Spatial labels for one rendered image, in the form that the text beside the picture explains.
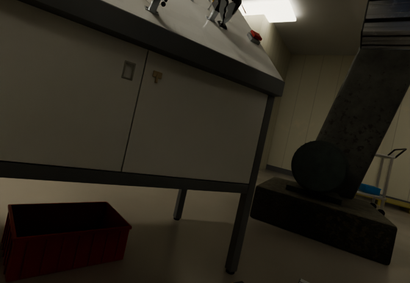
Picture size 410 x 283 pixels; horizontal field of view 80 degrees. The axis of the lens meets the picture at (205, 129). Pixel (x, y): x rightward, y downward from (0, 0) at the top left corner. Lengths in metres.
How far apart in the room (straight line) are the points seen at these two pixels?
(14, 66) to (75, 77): 0.13
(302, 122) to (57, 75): 5.80
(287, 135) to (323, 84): 1.42
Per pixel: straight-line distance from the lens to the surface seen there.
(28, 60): 0.78
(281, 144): 6.28
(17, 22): 0.80
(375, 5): 0.64
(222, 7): 1.02
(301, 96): 6.37
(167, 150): 0.86
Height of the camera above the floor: 0.58
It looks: level
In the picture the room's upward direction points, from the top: 12 degrees clockwise
